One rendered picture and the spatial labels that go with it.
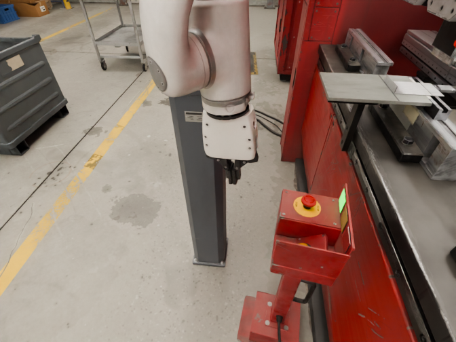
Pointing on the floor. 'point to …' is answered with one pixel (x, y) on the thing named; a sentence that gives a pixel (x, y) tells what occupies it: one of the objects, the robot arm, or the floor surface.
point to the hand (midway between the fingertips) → (233, 173)
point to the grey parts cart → (119, 37)
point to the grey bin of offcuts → (26, 92)
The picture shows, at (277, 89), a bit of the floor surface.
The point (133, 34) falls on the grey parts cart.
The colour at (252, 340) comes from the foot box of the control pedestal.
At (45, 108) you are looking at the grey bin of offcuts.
